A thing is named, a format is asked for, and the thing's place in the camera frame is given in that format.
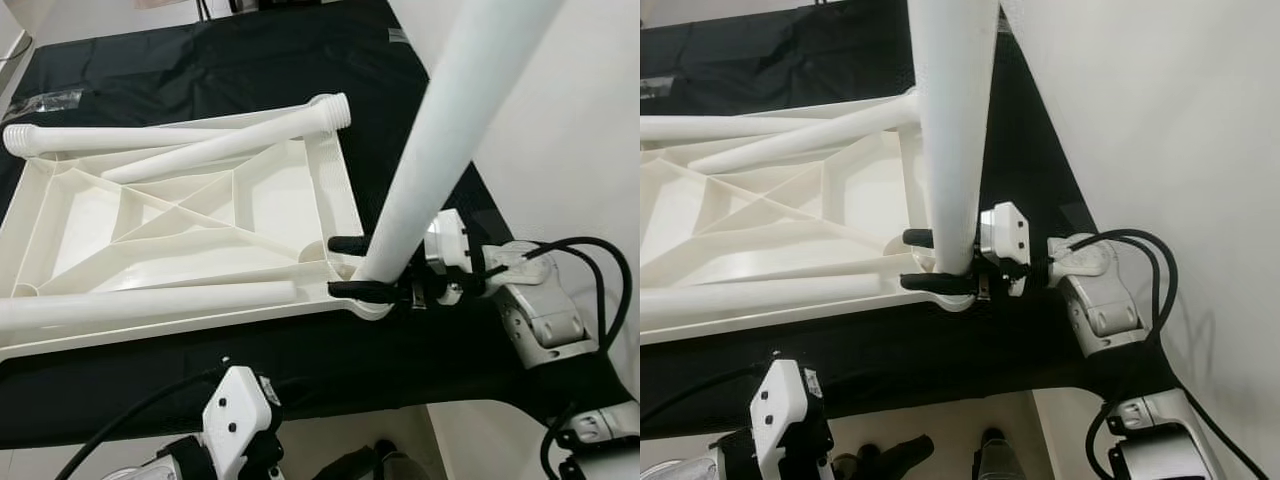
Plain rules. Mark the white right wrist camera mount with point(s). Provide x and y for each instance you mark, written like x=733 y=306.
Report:
x=1005 y=235
x=448 y=238

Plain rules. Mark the white plastic table leg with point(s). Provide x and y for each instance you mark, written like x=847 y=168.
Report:
x=820 y=135
x=720 y=128
x=950 y=120
x=120 y=138
x=450 y=130
x=150 y=305
x=760 y=300
x=230 y=145

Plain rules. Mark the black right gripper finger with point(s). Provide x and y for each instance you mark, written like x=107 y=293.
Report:
x=348 y=245
x=935 y=284
x=920 y=238
x=360 y=292

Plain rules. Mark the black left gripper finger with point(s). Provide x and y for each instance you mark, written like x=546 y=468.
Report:
x=885 y=462
x=355 y=465

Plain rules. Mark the white plastic children table top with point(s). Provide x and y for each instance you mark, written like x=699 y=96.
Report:
x=800 y=240
x=200 y=250

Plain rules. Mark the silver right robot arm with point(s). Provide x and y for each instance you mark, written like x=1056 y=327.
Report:
x=540 y=320
x=1100 y=300

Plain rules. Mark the black tablecloth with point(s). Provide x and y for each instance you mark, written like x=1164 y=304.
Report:
x=780 y=50
x=250 y=60

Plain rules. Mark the grey robot leg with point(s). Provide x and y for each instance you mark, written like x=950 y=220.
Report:
x=998 y=460
x=410 y=470

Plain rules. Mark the clear tape piece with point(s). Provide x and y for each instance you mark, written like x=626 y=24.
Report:
x=45 y=100
x=657 y=88

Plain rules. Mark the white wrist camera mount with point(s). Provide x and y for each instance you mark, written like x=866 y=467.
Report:
x=1005 y=235
x=448 y=238
x=235 y=410
x=785 y=410

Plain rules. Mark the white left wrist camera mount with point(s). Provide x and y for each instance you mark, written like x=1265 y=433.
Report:
x=785 y=410
x=235 y=410

